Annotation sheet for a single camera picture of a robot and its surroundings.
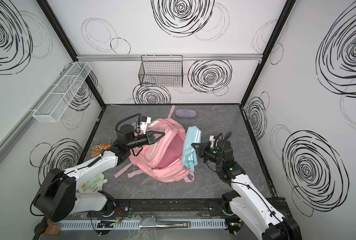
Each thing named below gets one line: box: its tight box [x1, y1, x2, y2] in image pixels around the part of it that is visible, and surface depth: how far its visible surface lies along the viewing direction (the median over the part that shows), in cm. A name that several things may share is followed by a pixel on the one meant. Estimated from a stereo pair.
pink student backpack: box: [114, 105, 195, 183], surface depth 80 cm
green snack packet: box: [90, 140, 113, 159], surface depth 96 cm
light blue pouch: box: [182, 125, 202, 173], surface depth 77 cm
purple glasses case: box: [175, 109, 197, 118], surface depth 114 cm
